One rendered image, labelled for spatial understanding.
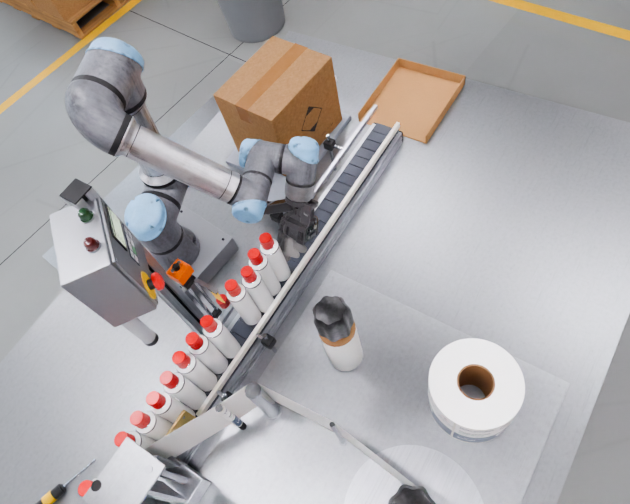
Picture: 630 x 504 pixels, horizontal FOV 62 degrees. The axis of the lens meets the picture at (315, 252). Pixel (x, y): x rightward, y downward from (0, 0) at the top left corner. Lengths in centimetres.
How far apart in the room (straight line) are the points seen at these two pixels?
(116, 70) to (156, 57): 274
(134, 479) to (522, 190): 129
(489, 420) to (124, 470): 75
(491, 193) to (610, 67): 185
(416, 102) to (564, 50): 168
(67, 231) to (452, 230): 105
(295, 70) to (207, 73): 201
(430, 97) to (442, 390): 110
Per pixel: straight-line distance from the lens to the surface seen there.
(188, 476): 135
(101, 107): 118
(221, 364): 141
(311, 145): 128
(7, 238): 344
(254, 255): 132
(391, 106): 192
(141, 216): 148
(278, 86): 164
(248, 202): 122
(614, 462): 232
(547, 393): 138
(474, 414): 119
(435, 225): 161
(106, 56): 124
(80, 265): 98
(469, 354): 123
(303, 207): 134
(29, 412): 175
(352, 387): 136
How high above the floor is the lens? 218
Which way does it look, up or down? 58 degrees down
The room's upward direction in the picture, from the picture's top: 19 degrees counter-clockwise
